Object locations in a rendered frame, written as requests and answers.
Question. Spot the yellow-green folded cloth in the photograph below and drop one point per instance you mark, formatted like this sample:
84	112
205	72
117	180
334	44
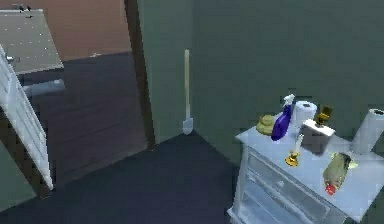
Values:
265	125

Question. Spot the purple spray bottle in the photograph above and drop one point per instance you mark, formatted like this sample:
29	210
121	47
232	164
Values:
283	121

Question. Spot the white toilet paper roll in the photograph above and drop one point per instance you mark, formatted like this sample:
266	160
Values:
305	113

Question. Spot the grey tissue box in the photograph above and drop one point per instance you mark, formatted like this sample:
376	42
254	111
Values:
316	136

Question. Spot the gold soap dispenser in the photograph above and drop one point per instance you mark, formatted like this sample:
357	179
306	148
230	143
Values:
322	116

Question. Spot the white chest of drawers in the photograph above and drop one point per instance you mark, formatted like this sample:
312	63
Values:
300	186

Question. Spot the olive bottle with red cap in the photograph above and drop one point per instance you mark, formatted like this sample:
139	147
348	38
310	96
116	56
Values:
336	171

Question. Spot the grey speckled table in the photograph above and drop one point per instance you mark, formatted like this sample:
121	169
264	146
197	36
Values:
28	43

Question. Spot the white paper towel roll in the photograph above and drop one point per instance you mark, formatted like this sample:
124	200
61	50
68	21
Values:
370	130

